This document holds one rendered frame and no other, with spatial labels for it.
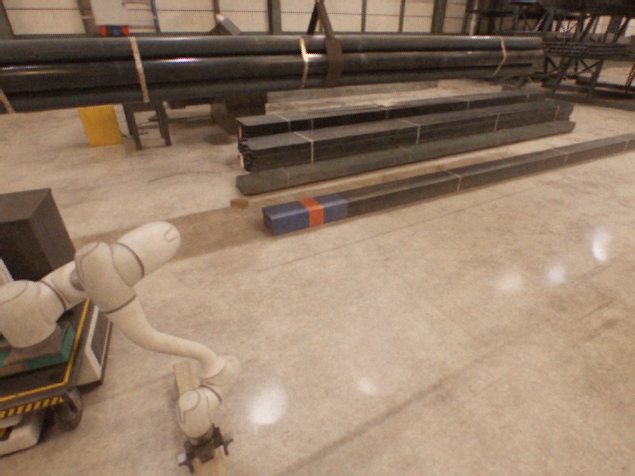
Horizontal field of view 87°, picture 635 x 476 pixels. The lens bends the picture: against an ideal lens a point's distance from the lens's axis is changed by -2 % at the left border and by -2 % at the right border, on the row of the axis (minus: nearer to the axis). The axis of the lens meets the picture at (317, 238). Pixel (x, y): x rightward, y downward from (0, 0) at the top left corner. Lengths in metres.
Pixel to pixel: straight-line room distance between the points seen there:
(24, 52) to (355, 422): 2.89
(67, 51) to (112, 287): 2.16
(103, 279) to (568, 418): 1.93
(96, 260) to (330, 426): 1.16
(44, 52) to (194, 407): 2.45
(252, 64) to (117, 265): 2.28
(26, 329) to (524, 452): 1.99
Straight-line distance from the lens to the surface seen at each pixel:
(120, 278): 1.09
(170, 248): 1.18
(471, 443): 1.78
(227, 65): 3.02
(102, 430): 1.93
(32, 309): 1.62
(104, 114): 6.20
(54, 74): 2.95
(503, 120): 6.31
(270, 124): 4.47
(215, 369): 1.35
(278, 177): 3.69
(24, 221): 1.80
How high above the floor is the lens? 1.47
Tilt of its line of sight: 31 degrees down
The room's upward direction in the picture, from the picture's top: straight up
